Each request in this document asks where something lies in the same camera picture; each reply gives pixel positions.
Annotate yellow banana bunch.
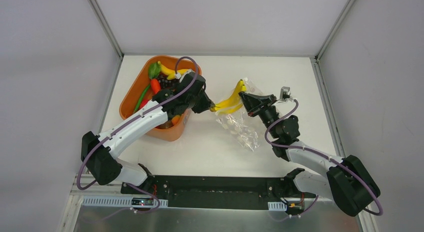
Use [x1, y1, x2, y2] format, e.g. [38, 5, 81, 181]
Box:
[210, 79, 247, 115]

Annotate clear zip top bag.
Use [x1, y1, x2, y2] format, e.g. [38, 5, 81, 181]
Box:
[214, 77, 265, 152]

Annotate single yellow banana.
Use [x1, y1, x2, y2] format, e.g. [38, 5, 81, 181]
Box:
[157, 61, 176, 78]

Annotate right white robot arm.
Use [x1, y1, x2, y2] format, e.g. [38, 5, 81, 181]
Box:
[239, 92, 384, 217]

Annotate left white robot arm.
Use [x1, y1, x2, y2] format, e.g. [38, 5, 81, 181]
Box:
[81, 72, 214, 195]

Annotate dark purple toy grapes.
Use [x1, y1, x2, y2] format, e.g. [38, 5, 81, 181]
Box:
[156, 73, 180, 90]

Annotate orange plastic bin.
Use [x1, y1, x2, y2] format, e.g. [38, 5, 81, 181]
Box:
[119, 55, 202, 141]

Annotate orange toy carrot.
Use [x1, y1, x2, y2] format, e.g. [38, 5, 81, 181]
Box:
[150, 78, 162, 95]

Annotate green toy chili pepper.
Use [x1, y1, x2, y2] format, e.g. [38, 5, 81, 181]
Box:
[133, 84, 151, 113]

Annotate red toy strawberry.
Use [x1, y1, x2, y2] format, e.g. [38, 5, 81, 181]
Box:
[139, 99, 149, 109]

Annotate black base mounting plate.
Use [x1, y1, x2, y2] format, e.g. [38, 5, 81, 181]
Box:
[139, 175, 315, 211]

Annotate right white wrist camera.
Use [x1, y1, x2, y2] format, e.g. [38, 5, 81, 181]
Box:
[278, 86, 291, 102]

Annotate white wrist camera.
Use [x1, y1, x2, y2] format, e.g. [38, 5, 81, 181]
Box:
[278, 86, 291, 102]
[175, 69, 194, 80]

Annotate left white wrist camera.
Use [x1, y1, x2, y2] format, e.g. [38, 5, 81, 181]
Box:
[175, 69, 194, 80]

